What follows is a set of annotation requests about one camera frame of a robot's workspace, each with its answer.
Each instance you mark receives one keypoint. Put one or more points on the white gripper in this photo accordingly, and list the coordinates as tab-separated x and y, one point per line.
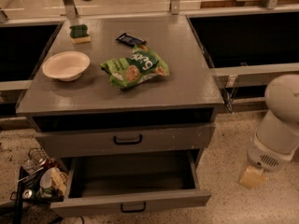
263	157

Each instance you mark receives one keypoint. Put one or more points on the grey drawer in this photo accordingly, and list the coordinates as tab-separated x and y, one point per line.
124	141
131	183

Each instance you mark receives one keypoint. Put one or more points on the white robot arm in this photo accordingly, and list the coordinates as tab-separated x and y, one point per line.
277	137

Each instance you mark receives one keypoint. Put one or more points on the grey top drawer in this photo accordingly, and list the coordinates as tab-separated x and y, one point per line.
124	141

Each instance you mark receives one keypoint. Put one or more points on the grey drawer cabinet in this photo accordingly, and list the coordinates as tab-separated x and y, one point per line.
188	96

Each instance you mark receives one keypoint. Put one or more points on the green chip bag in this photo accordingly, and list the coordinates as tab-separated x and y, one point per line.
143	64

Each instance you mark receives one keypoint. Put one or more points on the dark blue snack wrapper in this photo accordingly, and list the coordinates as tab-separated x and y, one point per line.
130	40

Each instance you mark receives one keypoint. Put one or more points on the white cup in rack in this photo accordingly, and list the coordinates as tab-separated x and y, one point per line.
46	179

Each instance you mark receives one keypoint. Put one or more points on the white bowl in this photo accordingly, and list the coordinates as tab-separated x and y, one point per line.
66	66

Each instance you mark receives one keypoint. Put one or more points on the green yellow sponge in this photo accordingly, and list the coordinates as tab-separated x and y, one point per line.
79	34

